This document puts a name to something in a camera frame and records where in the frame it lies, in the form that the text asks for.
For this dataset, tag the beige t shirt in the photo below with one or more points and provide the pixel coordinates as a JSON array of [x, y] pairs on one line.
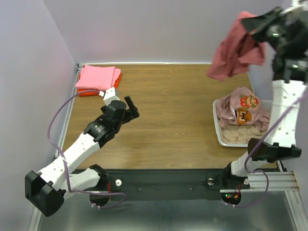
[[233, 134]]

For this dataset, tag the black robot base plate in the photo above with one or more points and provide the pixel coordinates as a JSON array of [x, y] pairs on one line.
[[166, 184]]

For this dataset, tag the white plastic laundry basket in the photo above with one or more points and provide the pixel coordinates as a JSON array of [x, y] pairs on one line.
[[267, 104]]

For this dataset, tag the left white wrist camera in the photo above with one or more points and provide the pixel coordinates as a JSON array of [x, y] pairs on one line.
[[109, 95]]

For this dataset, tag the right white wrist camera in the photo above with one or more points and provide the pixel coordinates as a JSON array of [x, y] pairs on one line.
[[294, 6]]

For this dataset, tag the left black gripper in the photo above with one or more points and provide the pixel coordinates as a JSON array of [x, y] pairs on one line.
[[133, 111]]

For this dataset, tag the folded orange t shirt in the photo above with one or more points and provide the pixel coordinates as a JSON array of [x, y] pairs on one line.
[[91, 92]]

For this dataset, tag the mauve pixel print t shirt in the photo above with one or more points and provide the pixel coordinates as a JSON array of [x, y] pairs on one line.
[[242, 107]]

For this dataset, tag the dusty rose t shirt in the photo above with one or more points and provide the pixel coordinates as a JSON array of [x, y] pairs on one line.
[[236, 52]]

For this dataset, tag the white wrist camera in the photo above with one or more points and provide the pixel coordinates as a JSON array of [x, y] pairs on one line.
[[294, 6], [109, 95]]

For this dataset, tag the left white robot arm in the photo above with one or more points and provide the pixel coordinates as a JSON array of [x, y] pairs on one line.
[[48, 188]]

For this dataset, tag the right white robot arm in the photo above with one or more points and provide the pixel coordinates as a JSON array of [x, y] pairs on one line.
[[289, 83]]

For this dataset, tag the folded pink t shirt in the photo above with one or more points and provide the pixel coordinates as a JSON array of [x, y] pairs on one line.
[[98, 78]]

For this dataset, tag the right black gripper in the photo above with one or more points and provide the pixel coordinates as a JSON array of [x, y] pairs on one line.
[[258, 24]]

